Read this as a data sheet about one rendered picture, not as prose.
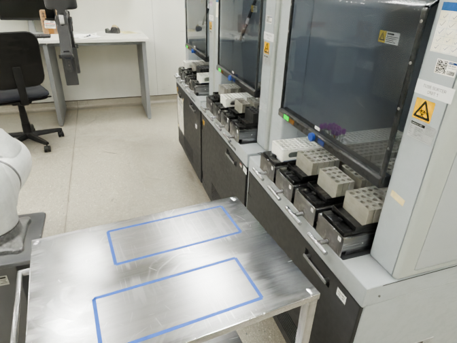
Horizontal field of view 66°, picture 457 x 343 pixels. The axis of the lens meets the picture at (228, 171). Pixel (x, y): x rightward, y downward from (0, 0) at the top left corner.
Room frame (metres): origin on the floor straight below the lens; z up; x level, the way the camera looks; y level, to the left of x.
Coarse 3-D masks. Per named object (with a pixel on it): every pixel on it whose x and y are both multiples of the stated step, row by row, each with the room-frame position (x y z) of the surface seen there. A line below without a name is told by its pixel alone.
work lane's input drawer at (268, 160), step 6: (264, 156) 1.33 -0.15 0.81; (270, 156) 1.31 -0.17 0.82; (276, 156) 1.29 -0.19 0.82; (264, 162) 1.32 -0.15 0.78; (270, 162) 1.27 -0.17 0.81; (276, 162) 1.25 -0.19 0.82; (282, 162) 1.25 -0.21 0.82; (288, 162) 1.26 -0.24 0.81; (252, 168) 1.32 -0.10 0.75; (264, 168) 1.32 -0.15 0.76; (270, 168) 1.26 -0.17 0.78; (276, 168) 1.23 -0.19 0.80; (258, 174) 1.26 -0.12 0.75; (264, 174) 1.28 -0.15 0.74; (270, 174) 1.26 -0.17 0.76
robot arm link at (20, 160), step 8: (0, 128) 1.10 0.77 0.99; (0, 136) 1.05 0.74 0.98; (8, 136) 1.09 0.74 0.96; (0, 144) 1.03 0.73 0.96; (8, 144) 1.06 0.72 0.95; (16, 144) 1.10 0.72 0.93; (0, 152) 1.01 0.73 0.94; (8, 152) 1.03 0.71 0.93; (16, 152) 1.06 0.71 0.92; (24, 152) 1.11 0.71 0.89; (0, 160) 0.99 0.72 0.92; (8, 160) 1.01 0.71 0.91; (16, 160) 1.04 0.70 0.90; (24, 160) 1.08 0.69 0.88; (16, 168) 1.01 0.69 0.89; (24, 168) 1.05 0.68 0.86; (24, 176) 1.03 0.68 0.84
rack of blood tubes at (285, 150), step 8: (272, 144) 1.35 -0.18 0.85; (280, 144) 1.32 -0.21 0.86; (288, 144) 1.32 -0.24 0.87; (296, 144) 1.32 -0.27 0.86; (304, 144) 1.33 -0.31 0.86; (312, 144) 1.33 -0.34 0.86; (280, 152) 1.27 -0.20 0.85; (288, 152) 1.27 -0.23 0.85; (296, 152) 1.37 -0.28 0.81; (280, 160) 1.27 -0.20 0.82; (288, 160) 1.27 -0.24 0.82
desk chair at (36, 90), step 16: (0, 32) 2.91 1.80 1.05; (16, 32) 2.98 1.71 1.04; (0, 48) 2.90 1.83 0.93; (16, 48) 2.98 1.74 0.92; (32, 48) 3.05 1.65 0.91; (0, 64) 2.90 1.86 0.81; (16, 64) 2.97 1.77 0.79; (32, 64) 3.05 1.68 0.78; (0, 80) 2.89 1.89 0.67; (16, 80) 2.94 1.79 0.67; (32, 80) 3.05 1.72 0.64; (0, 96) 2.93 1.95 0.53; (16, 96) 2.96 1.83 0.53; (32, 96) 3.03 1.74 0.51; (48, 96) 3.29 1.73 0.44; (32, 128) 3.30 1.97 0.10
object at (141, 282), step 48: (48, 240) 0.74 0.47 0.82; (96, 240) 0.74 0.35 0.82; (144, 240) 0.75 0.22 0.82; (192, 240) 0.75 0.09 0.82; (240, 240) 0.76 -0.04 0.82; (48, 288) 0.57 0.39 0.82; (96, 288) 0.58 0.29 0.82; (144, 288) 0.58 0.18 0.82; (192, 288) 0.59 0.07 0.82; (240, 288) 0.59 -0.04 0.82; (288, 288) 0.60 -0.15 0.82; (48, 336) 0.45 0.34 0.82; (96, 336) 0.46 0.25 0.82; (144, 336) 0.46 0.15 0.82; (192, 336) 0.46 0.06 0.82
